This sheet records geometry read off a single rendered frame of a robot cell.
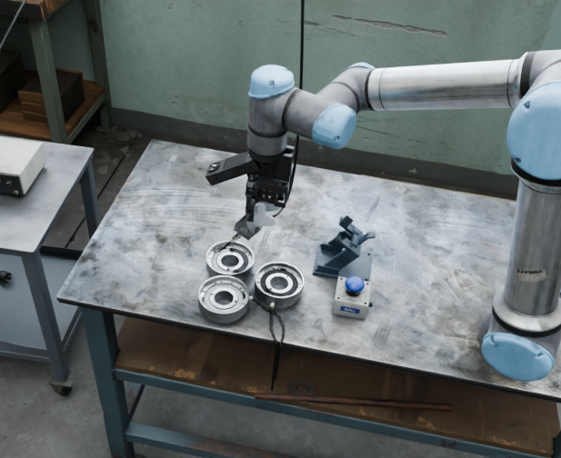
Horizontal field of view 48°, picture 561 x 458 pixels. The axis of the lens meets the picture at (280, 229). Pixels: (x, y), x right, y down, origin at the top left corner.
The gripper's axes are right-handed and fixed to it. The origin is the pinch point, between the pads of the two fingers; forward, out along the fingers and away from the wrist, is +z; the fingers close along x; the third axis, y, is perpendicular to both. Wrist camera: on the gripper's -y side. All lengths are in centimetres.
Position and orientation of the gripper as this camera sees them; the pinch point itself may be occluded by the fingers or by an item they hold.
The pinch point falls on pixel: (251, 223)
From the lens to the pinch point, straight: 132.5
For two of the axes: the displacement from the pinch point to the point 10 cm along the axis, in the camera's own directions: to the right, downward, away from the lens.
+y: 9.8, 1.7, -0.8
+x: 1.7, -6.5, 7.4
